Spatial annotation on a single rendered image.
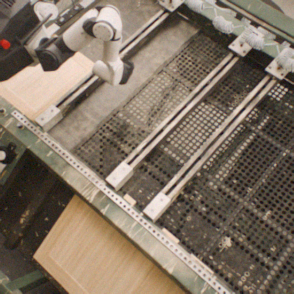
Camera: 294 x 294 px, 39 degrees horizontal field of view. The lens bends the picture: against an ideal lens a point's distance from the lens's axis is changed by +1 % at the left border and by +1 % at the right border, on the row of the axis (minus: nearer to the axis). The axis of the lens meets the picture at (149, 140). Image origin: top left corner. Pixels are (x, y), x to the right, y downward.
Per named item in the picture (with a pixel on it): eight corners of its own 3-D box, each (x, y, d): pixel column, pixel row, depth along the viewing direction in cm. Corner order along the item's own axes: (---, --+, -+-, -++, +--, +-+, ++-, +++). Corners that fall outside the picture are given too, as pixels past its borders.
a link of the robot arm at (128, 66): (127, 88, 198) (117, 90, 187) (112, 78, 200) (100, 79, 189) (139, 65, 193) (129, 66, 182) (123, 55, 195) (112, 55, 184)
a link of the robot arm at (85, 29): (102, -7, 156) (68, 24, 170) (93, 12, 148) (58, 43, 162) (124, 15, 162) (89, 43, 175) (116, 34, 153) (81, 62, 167)
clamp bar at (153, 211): (140, 213, 191) (138, 195, 170) (279, 60, 232) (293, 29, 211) (156, 227, 188) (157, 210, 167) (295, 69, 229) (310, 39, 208)
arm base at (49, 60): (60, 78, 170) (58, 53, 163) (32, 70, 173) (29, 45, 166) (77, 62, 181) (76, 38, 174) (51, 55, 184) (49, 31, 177)
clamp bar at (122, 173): (103, 182, 198) (98, 161, 177) (244, 39, 240) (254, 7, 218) (119, 194, 195) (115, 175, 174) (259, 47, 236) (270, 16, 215)
